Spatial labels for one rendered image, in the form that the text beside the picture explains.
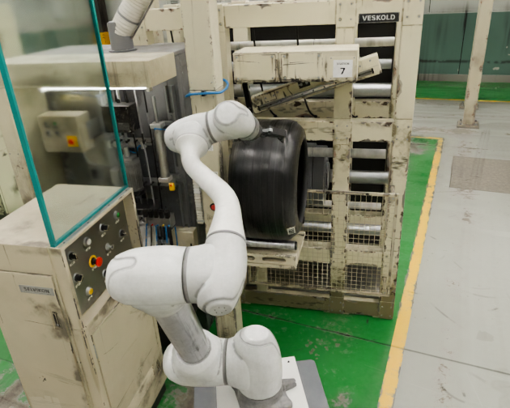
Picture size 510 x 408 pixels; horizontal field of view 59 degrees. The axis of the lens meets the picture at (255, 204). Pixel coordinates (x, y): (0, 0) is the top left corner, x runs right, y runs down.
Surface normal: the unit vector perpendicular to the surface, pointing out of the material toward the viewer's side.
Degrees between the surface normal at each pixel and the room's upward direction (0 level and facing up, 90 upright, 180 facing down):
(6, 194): 90
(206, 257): 26
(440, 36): 90
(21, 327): 90
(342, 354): 0
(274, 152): 43
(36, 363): 90
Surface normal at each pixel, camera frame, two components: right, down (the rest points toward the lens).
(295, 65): -0.23, 0.43
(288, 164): 0.50, -0.11
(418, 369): -0.05, -0.90
